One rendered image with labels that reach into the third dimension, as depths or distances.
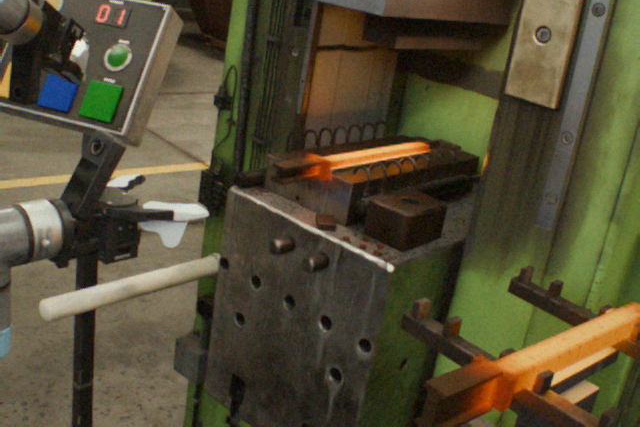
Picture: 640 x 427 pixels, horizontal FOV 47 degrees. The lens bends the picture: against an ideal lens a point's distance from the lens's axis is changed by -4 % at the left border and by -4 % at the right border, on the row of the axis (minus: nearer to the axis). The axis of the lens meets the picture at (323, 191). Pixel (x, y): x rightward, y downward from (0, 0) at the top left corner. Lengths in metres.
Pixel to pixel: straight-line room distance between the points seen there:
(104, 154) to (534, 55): 0.65
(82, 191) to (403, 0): 0.59
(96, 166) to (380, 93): 0.87
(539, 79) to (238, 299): 0.67
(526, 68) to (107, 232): 0.67
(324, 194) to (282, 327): 0.25
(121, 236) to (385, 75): 0.86
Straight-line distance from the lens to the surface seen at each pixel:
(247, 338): 1.43
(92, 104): 1.51
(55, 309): 1.51
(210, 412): 1.60
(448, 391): 0.66
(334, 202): 1.29
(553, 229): 1.23
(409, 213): 1.20
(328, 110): 1.57
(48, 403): 2.33
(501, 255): 1.28
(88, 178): 0.98
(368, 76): 1.65
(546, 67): 1.19
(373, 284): 1.19
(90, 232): 1.01
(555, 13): 1.18
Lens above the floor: 1.37
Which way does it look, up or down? 19 degrees down
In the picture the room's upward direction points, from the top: 10 degrees clockwise
